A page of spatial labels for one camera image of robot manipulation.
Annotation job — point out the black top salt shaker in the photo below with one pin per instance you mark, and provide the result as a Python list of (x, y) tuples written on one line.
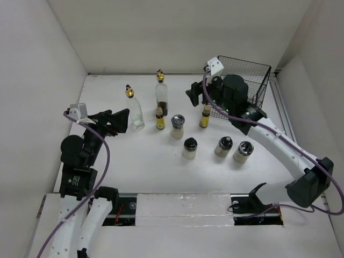
[(190, 148)]

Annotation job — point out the small yellow bottle cork left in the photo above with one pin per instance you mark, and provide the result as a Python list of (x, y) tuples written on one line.
[(160, 124)]

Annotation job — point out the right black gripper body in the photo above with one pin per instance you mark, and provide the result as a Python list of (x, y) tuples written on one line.
[(215, 94)]

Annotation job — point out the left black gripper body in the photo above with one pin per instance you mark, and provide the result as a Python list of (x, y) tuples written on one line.
[(101, 128)]

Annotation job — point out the small yellow bottle cork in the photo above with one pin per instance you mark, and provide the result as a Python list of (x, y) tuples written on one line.
[(160, 124), (204, 121)]

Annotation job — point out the small yellow bottle cork right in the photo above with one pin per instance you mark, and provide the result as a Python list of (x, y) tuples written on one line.
[(204, 121)]

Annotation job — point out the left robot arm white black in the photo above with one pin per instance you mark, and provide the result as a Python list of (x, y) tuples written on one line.
[(84, 203)]

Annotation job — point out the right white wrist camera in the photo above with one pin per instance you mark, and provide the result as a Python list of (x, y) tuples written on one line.
[(214, 67)]

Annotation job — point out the brown spice shaker black top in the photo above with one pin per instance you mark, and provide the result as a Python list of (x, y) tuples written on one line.
[(223, 147)]

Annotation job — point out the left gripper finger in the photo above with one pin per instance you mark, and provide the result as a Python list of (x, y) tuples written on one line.
[(119, 120), (104, 114)]

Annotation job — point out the black wire rack basket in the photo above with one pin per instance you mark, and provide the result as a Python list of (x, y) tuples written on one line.
[(247, 80)]

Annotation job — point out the clear oil bottle gold spout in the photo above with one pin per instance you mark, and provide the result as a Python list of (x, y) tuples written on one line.
[(136, 115)]

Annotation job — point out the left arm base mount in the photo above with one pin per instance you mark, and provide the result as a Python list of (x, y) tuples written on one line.
[(124, 214)]

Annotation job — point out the metal rail right edge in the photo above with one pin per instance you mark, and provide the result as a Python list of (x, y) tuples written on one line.
[(284, 122)]

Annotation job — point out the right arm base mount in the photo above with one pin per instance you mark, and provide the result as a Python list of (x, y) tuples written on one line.
[(249, 213)]

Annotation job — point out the dark sauce bottle gold spout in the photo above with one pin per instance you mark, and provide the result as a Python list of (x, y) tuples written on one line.
[(161, 92)]

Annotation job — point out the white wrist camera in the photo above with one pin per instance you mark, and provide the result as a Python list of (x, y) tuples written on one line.
[(77, 111), (214, 67)]

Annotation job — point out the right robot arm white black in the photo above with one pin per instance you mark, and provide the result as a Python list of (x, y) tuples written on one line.
[(311, 176)]

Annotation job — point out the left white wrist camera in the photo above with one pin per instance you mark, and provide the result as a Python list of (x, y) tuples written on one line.
[(77, 111)]

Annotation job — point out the tan spice grinder silver top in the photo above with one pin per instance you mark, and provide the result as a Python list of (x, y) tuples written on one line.
[(243, 151)]

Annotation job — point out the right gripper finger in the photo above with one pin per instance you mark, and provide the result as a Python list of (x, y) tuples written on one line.
[(194, 93), (216, 82)]

